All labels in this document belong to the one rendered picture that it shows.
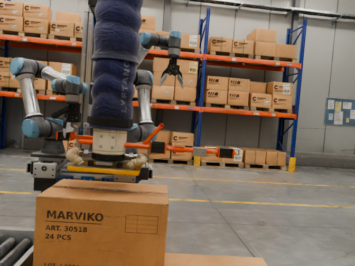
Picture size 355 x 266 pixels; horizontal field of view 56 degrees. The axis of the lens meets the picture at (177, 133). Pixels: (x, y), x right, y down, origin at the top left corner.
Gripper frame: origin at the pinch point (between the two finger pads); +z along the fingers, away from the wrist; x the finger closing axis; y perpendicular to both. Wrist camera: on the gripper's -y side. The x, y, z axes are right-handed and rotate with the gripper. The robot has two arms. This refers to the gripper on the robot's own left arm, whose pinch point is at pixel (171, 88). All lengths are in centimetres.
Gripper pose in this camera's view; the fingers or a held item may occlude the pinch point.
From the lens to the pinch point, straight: 213.3
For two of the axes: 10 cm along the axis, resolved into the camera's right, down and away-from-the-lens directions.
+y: 1.2, 0.7, -9.9
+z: -0.8, 10.0, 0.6
